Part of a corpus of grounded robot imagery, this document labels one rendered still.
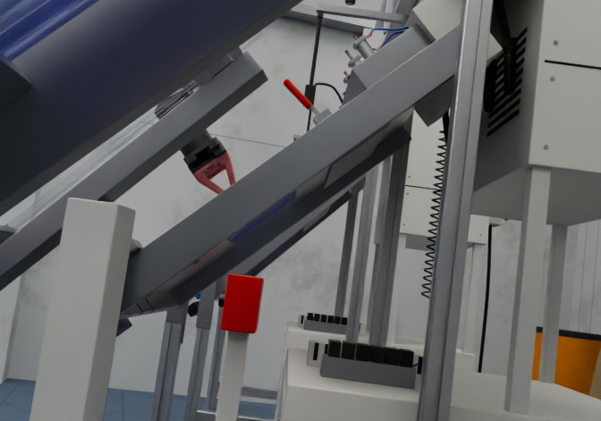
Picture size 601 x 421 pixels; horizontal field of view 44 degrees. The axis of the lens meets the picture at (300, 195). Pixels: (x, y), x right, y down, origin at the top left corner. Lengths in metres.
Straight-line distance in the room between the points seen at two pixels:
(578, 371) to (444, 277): 3.74
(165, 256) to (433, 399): 0.45
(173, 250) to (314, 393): 0.30
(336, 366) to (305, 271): 3.77
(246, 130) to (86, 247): 4.24
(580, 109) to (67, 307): 0.83
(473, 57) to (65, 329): 0.72
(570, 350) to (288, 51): 2.64
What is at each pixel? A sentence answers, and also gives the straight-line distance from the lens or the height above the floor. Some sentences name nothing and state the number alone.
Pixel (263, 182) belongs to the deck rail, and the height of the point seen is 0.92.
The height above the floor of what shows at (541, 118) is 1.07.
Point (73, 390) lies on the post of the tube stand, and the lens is 0.85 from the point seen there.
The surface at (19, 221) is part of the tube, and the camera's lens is 1.03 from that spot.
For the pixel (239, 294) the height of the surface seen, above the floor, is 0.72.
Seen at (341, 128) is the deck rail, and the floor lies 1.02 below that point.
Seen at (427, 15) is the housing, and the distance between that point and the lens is 1.27.
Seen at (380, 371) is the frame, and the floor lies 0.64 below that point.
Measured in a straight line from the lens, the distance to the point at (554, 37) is 1.28.
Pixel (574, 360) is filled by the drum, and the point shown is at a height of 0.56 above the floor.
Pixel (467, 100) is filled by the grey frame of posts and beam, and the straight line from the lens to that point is 1.18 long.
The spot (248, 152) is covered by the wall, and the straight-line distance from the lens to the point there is 5.03.
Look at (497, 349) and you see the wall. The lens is 5.61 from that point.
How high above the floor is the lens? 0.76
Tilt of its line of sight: 7 degrees up
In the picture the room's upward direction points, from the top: 8 degrees clockwise
